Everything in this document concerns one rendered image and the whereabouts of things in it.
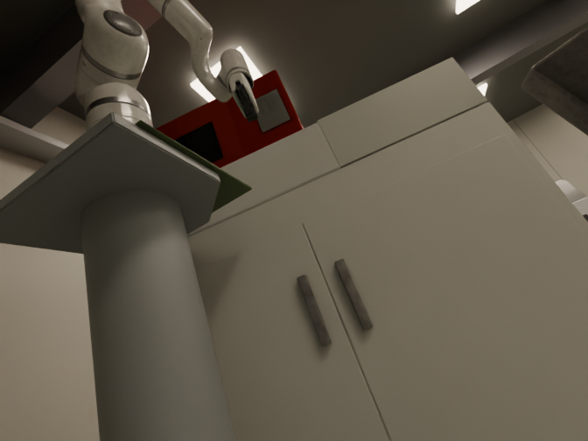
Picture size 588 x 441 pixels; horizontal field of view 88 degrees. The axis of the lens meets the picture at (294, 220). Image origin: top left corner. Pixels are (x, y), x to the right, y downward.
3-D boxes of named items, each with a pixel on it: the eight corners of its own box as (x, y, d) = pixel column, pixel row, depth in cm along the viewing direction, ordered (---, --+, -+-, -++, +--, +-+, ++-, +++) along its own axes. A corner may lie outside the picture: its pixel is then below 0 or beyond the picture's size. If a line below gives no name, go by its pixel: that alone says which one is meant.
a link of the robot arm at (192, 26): (147, 36, 97) (219, 107, 102) (171, -11, 90) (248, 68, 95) (164, 38, 105) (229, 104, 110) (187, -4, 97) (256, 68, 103)
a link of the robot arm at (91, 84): (91, 94, 55) (82, 10, 63) (76, 156, 67) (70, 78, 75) (160, 111, 63) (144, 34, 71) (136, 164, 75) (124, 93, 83)
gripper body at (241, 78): (236, 101, 100) (243, 122, 94) (221, 74, 92) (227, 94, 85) (257, 92, 99) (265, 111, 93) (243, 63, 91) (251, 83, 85)
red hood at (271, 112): (228, 259, 214) (208, 189, 237) (335, 213, 207) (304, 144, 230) (160, 228, 145) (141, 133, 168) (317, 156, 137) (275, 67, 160)
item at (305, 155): (157, 267, 83) (149, 223, 89) (343, 184, 78) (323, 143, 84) (132, 261, 75) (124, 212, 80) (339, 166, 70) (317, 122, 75)
